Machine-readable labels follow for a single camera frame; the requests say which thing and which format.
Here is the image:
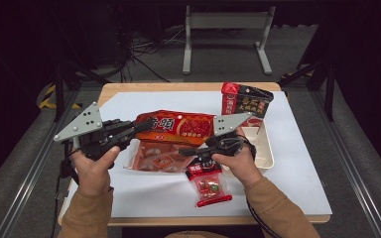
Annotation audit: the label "cream plastic tray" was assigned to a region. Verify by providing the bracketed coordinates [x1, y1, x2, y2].
[222, 125, 275, 171]

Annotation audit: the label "person's right hand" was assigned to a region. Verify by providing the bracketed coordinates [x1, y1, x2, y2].
[210, 127, 263, 188]

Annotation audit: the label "aluminium floor rail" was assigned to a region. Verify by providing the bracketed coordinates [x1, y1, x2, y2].
[0, 88, 81, 238]
[310, 88, 381, 238]

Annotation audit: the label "orange red snack packet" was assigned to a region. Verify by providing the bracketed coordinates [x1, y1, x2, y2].
[134, 109, 216, 147]

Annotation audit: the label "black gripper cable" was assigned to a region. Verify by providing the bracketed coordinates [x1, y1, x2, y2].
[245, 197, 281, 238]
[50, 142, 80, 238]

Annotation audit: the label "grey metal stand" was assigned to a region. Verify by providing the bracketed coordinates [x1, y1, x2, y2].
[182, 4, 277, 76]

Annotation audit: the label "person's left hand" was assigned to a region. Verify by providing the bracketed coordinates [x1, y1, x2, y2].
[70, 145, 122, 196]

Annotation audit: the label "translucent orange pastry packet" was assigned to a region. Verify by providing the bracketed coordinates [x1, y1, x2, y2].
[124, 139, 197, 174]

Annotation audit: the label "red and black noodle packet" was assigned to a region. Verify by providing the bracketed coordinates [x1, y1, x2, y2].
[220, 81, 275, 129]

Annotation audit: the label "yellow black hazard tape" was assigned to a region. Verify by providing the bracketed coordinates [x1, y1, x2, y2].
[38, 83, 82, 110]

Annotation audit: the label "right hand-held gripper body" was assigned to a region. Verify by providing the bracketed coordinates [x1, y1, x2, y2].
[203, 111, 256, 159]

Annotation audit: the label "small red black snack packet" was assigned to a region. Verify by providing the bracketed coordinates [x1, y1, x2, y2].
[186, 160, 233, 208]

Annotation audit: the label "black floor cables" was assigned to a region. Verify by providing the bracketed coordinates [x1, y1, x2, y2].
[110, 26, 188, 83]

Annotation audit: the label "black tripod stand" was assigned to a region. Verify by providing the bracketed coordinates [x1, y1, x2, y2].
[51, 58, 111, 124]
[278, 58, 337, 122]

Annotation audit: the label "white table mat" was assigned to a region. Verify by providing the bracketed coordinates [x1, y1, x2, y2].
[60, 90, 333, 219]

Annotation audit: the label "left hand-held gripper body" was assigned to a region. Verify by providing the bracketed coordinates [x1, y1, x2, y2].
[53, 101, 137, 163]

